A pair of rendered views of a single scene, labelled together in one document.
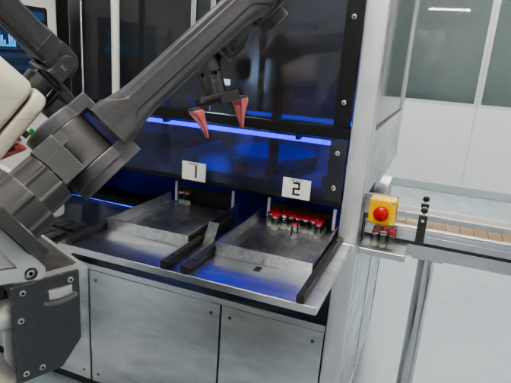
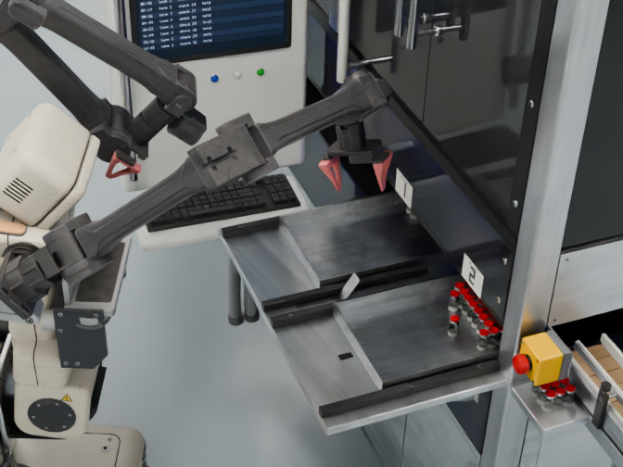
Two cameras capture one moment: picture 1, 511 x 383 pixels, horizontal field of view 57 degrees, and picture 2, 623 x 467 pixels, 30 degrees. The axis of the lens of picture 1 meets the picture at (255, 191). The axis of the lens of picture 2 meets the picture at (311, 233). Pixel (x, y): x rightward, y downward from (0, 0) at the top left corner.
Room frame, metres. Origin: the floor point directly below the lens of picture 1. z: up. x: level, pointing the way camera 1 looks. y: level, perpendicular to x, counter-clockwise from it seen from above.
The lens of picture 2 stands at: (-0.22, -1.28, 2.56)
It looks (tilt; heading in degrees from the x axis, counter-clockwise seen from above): 37 degrees down; 47
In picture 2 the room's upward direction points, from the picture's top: 2 degrees clockwise
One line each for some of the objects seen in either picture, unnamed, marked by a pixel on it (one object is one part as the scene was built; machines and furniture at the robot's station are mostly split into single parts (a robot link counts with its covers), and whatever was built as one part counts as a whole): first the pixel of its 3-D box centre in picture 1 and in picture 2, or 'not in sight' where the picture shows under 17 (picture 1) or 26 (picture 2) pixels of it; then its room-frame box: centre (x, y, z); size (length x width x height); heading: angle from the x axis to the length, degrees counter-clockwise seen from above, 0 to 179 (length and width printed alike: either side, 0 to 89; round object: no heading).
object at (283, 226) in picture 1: (294, 223); (475, 314); (1.35, -0.13, 0.91); 0.18 x 0.02 x 0.05; 69
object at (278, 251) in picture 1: (283, 237); (429, 328); (1.25, -0.09, 0.90); 0.34 x 0.26 x 0.04; 159
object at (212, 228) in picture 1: (201, 240); (327, 293); (1.15, 0.13, 0.91); 0.14 x 0.03 x 0.06; 160
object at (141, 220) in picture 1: (178, 215); (365, 238); (1.37, 0.23, 0.90); 0.34 x 0.26 x 0.04; 159
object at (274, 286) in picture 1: (217, 242); (366, 296); (1.24, 0.10, 0.87); 0.70 x 0.48 x 0.02; 69
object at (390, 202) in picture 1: (383, 209); (543, 358); (1.27, -0.36, 1.00); 0.08 x 0.07 x 0.07; 159
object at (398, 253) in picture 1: (384, 246); (555, 402); (1.30, -0.39, 0.87); 0.14 x 0.13 x 0.02; 159
